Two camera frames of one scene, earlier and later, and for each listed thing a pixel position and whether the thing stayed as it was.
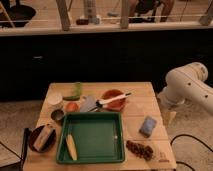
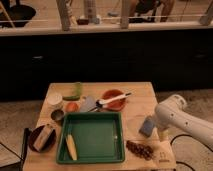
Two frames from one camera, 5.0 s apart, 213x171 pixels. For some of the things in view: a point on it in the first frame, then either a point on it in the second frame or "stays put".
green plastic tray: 99,137 stays put
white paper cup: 54,101 stays put
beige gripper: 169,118 to 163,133
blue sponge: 147,126 stays put
